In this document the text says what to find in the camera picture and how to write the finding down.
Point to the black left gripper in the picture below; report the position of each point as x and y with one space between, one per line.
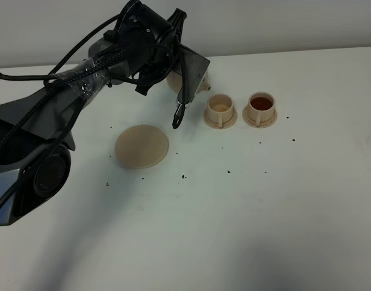
165 32

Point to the beige teapot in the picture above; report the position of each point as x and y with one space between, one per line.
174 81

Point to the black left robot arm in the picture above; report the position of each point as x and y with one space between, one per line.
138 47

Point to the beige teapot saucer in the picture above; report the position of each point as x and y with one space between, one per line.
141 146

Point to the beige left teacup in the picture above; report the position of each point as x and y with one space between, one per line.
220 103

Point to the beige teacup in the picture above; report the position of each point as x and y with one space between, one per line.
262 101
220 103

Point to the beige right cup saucer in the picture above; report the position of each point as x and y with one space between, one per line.
259 119

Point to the beige right teacup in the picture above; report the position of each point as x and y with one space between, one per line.
262 101

